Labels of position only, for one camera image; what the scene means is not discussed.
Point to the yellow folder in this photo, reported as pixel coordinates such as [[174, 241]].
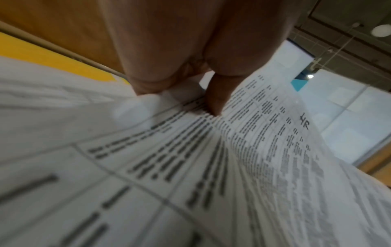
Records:
[[36, 53]]

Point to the printed paper sheet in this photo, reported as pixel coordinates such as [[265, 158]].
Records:
[[183, 183]]

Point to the round ceiling lamp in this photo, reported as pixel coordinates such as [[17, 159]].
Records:
[[382, 31]]

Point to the person's left hand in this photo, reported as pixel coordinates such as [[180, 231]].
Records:
[[195, 33]]

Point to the white partition panel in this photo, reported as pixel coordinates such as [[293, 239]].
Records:
[[342, 116]]

